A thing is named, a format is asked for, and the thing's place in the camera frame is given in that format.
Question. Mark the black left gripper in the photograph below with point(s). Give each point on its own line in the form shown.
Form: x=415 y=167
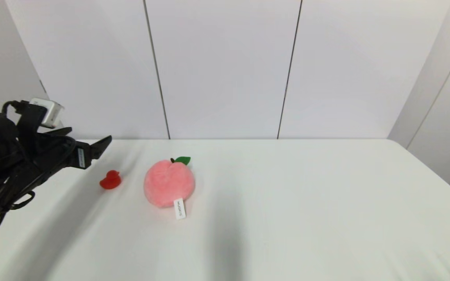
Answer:
x=49 y=154

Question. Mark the red rubber duck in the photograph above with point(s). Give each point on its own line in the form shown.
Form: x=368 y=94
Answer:
x=110 y=181

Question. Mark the pink plush peach toy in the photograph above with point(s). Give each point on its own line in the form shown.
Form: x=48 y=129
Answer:
x=168 y=183

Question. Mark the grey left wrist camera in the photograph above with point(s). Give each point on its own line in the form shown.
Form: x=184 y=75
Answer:
x=49 y=111

